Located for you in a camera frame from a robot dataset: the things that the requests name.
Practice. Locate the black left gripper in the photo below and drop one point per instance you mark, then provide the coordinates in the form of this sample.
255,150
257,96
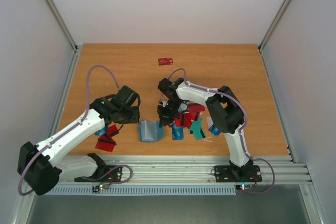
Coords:
135,119

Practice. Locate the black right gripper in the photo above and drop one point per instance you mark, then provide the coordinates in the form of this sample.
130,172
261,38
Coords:
164,112

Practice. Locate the teal leather card holder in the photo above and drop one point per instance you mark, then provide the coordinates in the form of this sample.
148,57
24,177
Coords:
150,132

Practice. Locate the red card black stripe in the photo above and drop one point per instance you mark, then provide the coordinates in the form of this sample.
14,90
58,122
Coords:
195,108

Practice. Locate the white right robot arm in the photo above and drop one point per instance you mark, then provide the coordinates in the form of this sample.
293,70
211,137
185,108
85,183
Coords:
226,112

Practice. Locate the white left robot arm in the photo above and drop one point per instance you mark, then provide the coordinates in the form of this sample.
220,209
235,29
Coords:
37,164

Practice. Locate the blue card centre bottom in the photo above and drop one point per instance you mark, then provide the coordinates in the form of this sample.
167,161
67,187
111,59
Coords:
177,133

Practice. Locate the red card left upper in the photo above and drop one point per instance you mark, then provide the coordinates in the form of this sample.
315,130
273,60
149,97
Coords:
110,133

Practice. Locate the blue card left group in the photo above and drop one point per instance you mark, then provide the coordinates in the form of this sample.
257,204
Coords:
101,131

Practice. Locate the teal card black stripe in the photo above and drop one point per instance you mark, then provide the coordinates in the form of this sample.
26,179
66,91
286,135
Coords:
197,130

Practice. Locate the red card left lower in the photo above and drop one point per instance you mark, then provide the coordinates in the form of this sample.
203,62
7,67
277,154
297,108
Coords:
105,143

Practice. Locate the blue card right side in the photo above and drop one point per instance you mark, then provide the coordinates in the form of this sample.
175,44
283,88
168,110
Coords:
214,130

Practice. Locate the red card far table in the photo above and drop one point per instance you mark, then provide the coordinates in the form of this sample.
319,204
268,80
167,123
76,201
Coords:
165,61

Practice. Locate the left controller board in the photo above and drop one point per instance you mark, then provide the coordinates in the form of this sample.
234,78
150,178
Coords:
99,188

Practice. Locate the controller board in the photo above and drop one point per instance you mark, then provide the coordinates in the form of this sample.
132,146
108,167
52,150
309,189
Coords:
99,188
245,187

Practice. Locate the right controller board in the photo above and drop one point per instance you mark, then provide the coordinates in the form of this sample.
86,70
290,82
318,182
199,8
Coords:
245,187

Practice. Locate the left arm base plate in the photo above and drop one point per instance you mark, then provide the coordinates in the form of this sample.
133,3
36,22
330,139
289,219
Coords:
103,174

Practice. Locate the grey slotted cable duct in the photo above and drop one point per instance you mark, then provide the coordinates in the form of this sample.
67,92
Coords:
145,190

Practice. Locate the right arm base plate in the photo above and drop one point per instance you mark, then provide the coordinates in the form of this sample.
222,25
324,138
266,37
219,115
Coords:
226,174

